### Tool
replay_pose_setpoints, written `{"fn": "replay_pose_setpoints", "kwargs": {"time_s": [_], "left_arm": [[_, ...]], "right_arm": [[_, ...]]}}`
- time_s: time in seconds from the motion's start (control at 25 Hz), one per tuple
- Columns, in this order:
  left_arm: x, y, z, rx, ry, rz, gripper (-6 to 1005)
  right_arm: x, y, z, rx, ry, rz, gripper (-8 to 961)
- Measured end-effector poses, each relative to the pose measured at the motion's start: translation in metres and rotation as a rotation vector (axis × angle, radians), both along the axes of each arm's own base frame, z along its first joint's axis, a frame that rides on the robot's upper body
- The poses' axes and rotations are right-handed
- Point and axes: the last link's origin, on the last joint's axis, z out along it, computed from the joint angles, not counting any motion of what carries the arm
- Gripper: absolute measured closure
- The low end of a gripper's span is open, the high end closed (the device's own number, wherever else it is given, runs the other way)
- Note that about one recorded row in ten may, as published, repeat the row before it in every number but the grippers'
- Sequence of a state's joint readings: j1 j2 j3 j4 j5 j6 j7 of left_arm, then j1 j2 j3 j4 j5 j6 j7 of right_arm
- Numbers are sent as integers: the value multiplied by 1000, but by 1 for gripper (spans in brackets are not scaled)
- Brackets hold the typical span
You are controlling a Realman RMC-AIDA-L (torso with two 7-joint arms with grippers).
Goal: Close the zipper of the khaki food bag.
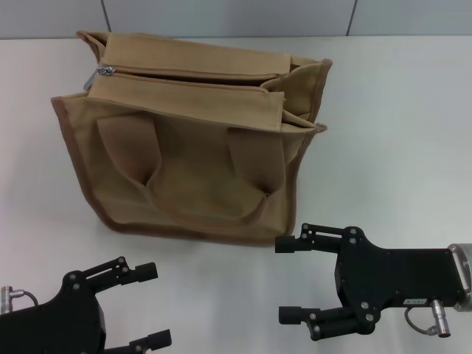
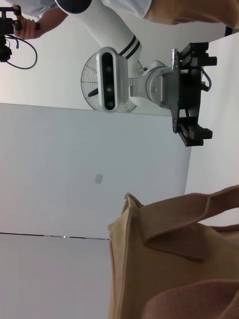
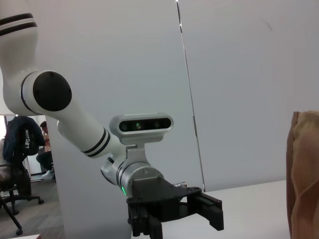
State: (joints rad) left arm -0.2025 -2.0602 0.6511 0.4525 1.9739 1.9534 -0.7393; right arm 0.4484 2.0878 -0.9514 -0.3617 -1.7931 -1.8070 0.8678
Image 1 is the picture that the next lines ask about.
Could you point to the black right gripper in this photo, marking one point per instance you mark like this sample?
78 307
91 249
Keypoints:
398 280

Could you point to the khaki canvas food bag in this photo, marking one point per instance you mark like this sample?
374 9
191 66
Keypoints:
206 173

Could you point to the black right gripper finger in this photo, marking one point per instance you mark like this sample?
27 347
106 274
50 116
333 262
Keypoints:
285 244

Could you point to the silver metal zipper pull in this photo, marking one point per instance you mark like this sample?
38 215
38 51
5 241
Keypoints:
96 73

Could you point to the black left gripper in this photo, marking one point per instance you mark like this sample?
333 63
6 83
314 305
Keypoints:
55 324

